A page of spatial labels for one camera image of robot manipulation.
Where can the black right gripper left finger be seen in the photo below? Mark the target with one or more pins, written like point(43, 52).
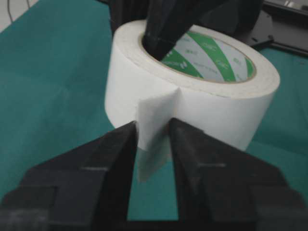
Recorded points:
point(85, 189)

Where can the green table cloth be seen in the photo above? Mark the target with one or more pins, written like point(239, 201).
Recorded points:
point(54, 63)

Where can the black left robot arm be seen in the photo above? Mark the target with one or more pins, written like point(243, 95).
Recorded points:
point(282, 24)

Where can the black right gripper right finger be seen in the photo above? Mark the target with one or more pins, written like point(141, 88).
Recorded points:
point(221, 188)

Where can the white duct tape roll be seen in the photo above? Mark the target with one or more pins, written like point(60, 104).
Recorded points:
point(208, 80)

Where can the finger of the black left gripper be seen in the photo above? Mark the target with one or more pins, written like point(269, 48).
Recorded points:
point(168, 20)

